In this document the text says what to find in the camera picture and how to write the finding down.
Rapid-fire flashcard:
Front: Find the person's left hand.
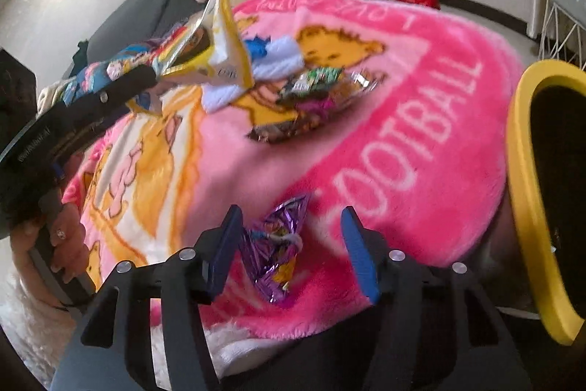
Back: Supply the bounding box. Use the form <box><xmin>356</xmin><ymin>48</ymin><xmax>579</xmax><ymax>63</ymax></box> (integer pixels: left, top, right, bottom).
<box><xmin>9</xmin><ymin>201</ymin><xmax>92</xmax><ymax>286</ymax></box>

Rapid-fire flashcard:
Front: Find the green foil wrapper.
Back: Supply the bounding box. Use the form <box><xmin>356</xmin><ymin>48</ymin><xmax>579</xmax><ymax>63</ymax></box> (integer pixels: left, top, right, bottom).
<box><xmin>279</xmin><ymin>68</ymin><xmax>381</xmax><ymax>108</ymax></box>

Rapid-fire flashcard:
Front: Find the pale fluffy bed sheet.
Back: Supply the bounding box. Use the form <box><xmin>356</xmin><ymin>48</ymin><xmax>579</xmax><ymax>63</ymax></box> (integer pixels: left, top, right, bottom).
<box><xmin>0</xmin><ymin>272</ymin><xmax>275</xmax><ymax>378</ymax></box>

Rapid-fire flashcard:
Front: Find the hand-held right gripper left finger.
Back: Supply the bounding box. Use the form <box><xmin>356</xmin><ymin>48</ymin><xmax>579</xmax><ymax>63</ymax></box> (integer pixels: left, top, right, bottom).
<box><xmin>50</xmin><ymin>204</ymin><xmax>243</xmax><ymax>391</ymax></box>

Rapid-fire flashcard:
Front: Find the dark cloth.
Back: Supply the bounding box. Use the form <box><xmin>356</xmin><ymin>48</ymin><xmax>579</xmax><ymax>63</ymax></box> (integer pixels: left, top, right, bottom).
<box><xmin>72</xmin><ymin>40</ymin><xmax>91</xmax><ymax>67</ymax></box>

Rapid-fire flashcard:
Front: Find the blue printed quilt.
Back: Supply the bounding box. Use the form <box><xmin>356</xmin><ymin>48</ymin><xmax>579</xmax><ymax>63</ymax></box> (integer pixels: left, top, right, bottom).
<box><xmin>59</xmin><ymin>38</ymin><xmax>162</xmax><ymax>108</ymax></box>

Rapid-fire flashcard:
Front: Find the yellow snack bag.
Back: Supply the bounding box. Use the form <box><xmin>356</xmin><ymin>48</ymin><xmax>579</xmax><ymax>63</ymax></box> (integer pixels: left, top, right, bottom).
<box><xmin>153</xmin><ymin>0</ymin><xmax>255</xmax><ymax>92</ymax></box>

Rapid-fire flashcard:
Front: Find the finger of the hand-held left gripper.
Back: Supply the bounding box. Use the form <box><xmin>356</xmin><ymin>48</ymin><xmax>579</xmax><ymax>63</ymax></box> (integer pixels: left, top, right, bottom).
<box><xmin>34</xmin><ymin>65</ymin><xmax>161</xmax><ymax>130</ymax></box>

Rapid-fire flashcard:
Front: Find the pink printed blanket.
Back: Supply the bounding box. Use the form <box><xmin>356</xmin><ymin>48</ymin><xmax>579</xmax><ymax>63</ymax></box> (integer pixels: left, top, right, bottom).
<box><xmin>59</xmin><ymin>0</ymin><xmax>527</xmax><ymax>328</ymax></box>

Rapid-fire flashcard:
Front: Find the purple foil wrapper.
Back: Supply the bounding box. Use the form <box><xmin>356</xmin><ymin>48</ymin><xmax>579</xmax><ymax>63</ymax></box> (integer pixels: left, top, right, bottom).
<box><xmin>242</xmin><ymin>193</ymin><xmax>312</xmax><ymax>305</ymax></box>

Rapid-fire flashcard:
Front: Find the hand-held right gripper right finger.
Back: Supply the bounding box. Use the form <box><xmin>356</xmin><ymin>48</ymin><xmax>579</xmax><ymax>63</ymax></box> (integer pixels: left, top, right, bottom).
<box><xmin>341</xmin><ymin>205</ymin><xmax>534</xmax><ymax>391</ymax></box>

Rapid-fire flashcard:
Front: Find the blue white wrapper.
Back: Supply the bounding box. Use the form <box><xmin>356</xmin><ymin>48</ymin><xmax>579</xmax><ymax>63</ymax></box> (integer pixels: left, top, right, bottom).
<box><xmin>201</xmin><ymin>36</ymin><xmax>305</xmax><ymax>114</ymax></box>

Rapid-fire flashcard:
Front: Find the grey sofa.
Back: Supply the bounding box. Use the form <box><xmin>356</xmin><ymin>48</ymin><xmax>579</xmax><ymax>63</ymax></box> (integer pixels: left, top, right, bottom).
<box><xmin>68</xmin><ymin>0</ymin><xmax>202</xmax><ymax>71</ymax></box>

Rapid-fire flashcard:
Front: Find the yellow trash bin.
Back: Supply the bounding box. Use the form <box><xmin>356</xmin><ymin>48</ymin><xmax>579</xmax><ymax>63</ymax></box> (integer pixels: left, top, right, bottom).
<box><xmin>506</xmin><ymin>60</ymin><xmax>586</xmax><ymax>346</ymax></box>

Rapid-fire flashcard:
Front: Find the pink brown wrapper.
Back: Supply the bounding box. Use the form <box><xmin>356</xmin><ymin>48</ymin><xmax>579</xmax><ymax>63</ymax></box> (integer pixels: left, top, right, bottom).
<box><xmin>247</xmin><ymin>95</ymin><xmax>340</xmax><ymax>144</ymax></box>

